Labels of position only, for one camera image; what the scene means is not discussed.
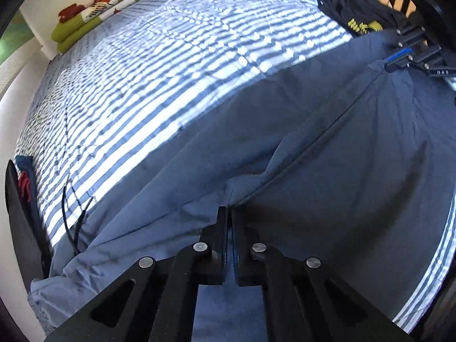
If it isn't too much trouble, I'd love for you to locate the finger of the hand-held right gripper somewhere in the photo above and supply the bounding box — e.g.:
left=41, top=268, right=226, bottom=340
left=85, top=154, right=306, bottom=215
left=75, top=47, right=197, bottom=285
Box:
left=384, top=46, right=456, bottom=79
left=395, top=24, right=430, bottom=48

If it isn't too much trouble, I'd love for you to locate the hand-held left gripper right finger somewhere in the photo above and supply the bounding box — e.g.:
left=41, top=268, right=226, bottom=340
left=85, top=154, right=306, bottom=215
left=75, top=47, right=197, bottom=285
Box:
left=231, top=210, right=414, bottom=342

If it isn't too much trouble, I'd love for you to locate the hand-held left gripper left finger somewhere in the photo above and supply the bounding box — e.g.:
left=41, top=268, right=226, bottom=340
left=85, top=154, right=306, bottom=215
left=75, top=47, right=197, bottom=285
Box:
left=44, top=206, right=229, bottom=342

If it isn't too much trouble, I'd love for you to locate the black garment with yellow print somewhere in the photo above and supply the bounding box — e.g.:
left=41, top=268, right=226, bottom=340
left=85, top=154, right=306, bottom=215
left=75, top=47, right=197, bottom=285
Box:
left=310, top=0, right=424, bottom=39

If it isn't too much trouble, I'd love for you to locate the blue white striped blanket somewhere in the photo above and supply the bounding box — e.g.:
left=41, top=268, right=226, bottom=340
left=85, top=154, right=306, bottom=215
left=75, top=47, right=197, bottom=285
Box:
left=14, top=0, right=456, bottom=333

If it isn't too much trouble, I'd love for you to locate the dark blue cloth red print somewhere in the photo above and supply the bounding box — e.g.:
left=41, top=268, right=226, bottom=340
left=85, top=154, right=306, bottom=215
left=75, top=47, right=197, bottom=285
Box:
left=13, top=154, right=38, bottom=218

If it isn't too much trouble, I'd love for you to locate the green floral pillow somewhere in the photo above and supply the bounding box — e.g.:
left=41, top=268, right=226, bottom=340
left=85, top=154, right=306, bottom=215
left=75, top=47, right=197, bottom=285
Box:
left=56, top=0, right=152, bottom=55
left=51, top=0, right=176, bottom=42

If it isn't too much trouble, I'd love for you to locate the black thin cord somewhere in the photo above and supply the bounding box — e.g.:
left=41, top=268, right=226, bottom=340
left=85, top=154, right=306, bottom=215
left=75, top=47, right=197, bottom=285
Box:
left=62, top=176, right=95, bottom=258

